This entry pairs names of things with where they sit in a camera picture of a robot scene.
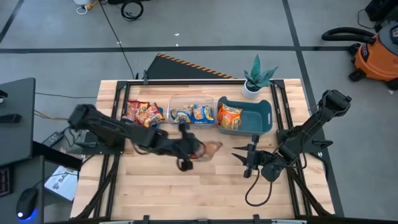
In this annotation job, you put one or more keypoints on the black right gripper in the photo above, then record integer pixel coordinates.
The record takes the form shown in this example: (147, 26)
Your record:
(259, 158)

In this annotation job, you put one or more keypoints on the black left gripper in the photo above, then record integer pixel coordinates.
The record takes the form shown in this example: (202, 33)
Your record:
(185, 147)

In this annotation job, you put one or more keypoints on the red roast beef ramen packet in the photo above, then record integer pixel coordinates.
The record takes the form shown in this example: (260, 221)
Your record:
(214, 147)
(155, 115)
(143, 119)
(134, 110)

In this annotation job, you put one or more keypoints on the orange ramen packet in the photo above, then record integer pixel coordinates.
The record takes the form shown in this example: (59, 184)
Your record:
(232, 107)
(228, 120)

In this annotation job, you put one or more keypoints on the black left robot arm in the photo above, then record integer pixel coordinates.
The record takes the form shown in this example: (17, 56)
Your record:
(109, 127)

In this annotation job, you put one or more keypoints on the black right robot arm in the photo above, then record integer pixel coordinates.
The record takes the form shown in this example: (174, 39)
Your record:
(311, 124)

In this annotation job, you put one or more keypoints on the large teal plastic bin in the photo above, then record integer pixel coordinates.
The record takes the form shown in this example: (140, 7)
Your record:
(255, 119)

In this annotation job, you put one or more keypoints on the clear plastic bin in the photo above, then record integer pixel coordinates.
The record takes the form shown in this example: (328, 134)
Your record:
(174, 101)

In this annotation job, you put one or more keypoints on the green plant in white pot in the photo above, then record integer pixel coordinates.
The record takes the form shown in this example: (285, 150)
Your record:
(252, 91)

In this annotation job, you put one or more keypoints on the black mat with striped edge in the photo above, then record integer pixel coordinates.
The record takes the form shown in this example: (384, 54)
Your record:
(174, 70)

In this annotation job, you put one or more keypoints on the black power adapter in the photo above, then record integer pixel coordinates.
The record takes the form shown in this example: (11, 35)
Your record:
(53, 139)

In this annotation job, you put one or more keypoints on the orange shop vacuum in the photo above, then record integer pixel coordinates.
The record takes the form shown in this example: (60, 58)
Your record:
(376, 56)

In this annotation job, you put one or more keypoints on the black computer mouse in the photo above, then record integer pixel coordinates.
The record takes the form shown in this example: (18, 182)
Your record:
(26, 202)

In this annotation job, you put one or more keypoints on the dark grey desk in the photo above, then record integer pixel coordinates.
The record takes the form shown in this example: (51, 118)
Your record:
(17, 140)

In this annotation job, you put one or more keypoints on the black remote control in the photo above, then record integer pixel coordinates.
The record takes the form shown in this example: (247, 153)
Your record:
(9, 118)

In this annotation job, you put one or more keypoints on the black keyboard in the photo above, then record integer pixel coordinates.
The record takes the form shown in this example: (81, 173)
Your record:
(4, 182)

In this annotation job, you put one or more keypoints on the black equipment case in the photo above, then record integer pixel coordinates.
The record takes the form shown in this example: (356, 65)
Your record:
(382, 9)

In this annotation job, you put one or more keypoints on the small black desk object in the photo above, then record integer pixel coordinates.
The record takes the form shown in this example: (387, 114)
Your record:
(2, 94)

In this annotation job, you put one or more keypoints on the black aluminium rig frame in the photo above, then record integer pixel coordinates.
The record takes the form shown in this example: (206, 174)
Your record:
(192, 82)

